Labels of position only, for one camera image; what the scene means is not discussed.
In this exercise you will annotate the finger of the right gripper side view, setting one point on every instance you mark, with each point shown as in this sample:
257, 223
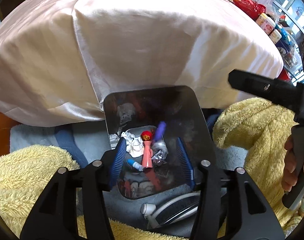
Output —
253, 84

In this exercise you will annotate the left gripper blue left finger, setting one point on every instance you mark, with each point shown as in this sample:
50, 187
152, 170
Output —
118, 156

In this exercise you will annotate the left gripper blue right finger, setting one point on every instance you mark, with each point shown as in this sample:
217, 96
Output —
185, 163

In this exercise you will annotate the white tissue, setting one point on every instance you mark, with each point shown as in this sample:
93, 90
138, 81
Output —
134, 145

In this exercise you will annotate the pink plastic vase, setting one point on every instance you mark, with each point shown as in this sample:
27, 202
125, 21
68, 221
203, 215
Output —
147, 155

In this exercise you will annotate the red gold ornament ball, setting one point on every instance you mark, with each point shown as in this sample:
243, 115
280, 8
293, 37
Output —
146, 136

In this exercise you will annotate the small blue white bottle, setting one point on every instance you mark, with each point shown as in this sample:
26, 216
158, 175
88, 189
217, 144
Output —
133, 164

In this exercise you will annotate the red gold foil wrapper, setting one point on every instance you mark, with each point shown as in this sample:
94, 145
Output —
159, 159

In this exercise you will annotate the purple plastic plate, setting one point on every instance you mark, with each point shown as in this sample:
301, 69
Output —
159, 131

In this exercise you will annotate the black trash bin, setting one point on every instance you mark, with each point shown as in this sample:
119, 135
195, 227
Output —
164, 136

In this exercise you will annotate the blue round tin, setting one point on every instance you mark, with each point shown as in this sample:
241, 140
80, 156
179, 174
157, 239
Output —
286, 45

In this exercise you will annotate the white cream small bottle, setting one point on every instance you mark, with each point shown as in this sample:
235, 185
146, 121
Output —
275, 36

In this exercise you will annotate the white pink label bottle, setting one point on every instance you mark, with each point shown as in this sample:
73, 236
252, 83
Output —
268, 25

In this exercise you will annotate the yellow lid white bottle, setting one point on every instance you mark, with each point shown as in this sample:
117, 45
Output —
261, 19

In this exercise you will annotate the red plastic basket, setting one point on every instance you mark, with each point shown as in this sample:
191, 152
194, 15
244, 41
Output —
251, 8

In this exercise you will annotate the yellow fluffy blanket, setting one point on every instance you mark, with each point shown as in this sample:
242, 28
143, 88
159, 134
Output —
254, 124

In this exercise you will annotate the pink satin tablecloth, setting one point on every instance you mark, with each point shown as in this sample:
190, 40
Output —
59, 59

